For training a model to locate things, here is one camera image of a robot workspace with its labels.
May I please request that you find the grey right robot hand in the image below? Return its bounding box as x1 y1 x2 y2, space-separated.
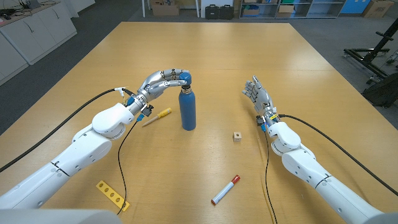
242 75 275 118

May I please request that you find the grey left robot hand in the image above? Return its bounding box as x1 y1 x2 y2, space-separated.
136 68 191 103

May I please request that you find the blue bottle cap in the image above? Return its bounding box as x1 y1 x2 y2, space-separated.
178 72 193 86

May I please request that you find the blue metal water bottle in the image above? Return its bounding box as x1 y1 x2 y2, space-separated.
178 83 197 131

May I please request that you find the white marker with red cap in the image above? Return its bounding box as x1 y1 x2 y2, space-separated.
211 174 241 206

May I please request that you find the large cardboard box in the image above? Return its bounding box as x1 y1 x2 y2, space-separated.
150 0 180 17

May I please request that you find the small cardboard box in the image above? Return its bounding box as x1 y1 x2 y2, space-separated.
277 4 295 19

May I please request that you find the black hard case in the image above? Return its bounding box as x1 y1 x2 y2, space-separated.
205 4 220 20
219 4 234 21

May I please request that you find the grey metal shelf unit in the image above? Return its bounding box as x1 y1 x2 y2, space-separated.
239 0 346 19

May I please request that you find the yellow perforated strip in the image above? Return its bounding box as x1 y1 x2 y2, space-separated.
95 180 131 212

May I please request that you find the blue panel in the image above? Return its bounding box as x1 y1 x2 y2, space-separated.
340 0 363 14

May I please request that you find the white cabinet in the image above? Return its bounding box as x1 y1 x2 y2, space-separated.
0 0 78 86

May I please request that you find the cardboard box with print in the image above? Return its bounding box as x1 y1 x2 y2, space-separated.
362 0 395 19

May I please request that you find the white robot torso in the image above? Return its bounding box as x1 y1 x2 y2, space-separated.
0 208 124 224

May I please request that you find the yellow handled screwdriver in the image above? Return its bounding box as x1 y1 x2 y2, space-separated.
142 107 173 127

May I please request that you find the white table frame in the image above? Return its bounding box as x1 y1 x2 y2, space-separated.
141 0 201 19

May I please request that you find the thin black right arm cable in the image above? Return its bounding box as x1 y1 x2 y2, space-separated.
263 130 279 224

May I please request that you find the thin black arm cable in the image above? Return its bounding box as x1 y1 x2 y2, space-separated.
116 119 139 216
263 130 279 224

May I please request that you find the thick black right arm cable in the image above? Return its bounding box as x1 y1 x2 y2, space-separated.
278 114 398 197

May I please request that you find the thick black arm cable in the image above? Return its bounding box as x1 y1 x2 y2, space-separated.
0 88 136 174
278 114 398 197

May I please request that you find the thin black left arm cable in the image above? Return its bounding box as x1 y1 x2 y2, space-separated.
116 119 139 216

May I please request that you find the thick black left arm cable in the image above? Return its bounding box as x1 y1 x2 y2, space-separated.
0 88 136 174

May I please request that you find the black metal stand frame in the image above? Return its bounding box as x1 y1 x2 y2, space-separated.
343 18 398 85

